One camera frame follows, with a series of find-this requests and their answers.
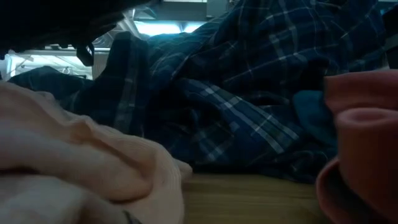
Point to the cream knit sweater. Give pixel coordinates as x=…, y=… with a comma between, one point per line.
x=77, y=155

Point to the blue plaid flannel shirt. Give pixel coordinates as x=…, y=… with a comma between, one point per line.
x=248, y=62

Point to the teal sock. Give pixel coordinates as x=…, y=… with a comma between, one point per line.
x=314, y=118

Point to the salmon pink garment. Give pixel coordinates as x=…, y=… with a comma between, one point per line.
x=367, y=149

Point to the grey horizontal pipe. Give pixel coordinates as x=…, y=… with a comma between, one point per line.
x=46, y=51

